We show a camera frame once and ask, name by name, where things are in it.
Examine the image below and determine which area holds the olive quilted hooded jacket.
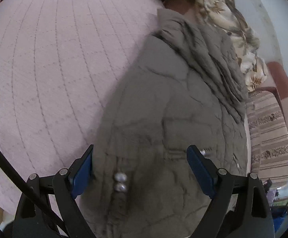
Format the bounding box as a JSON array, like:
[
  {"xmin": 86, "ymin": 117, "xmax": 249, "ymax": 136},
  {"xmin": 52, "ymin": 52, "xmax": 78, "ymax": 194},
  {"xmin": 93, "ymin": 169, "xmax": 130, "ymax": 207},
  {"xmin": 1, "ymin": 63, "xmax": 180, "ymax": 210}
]
[{"xmin": 80, "ymin": 9, "xmax": 248, "ymax": 237}]

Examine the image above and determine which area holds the striped floral bolster cushion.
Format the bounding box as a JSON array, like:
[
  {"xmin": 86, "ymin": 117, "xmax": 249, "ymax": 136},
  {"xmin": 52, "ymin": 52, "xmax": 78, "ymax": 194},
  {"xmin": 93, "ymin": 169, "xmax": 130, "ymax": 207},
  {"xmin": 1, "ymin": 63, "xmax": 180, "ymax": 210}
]
[{"xmin": 246, "ymin": 91, "xmax": 288, "ymax": 186}]

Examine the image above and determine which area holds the pink quilted mattress cover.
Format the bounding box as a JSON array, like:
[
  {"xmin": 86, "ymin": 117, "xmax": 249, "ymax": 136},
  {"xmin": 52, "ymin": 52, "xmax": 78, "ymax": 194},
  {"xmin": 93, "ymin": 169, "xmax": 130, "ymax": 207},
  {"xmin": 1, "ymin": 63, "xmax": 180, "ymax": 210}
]
[{"xmin": 0, "ymin": 0, "xmax": 165, "ymax": 216}]

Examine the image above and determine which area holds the leaf print fleece blanket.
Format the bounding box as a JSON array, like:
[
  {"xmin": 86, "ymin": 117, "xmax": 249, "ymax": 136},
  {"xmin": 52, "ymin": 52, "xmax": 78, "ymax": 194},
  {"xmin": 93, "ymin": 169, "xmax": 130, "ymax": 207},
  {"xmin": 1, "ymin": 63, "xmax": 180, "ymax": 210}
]
[{"xmin": 195, "ymin": 0, "xmax": 268, "ymax": 92}]

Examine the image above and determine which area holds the maroon pillow under blanket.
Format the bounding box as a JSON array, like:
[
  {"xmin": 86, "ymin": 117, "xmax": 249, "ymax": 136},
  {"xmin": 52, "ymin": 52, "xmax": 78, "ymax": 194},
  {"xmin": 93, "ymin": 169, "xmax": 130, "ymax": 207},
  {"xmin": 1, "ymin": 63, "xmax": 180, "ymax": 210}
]
[{"xmin": 163, "ymin": 0, "xmax": 195, "ymax": 19}]

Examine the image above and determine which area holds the black strap left camera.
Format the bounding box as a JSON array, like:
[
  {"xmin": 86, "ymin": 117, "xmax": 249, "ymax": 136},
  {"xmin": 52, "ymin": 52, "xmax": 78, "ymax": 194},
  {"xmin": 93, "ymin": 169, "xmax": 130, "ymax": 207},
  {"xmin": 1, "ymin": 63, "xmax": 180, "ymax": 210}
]
[{"xmin": 0, "ymin": 131, "xmax": 69, "ymax": 238}]

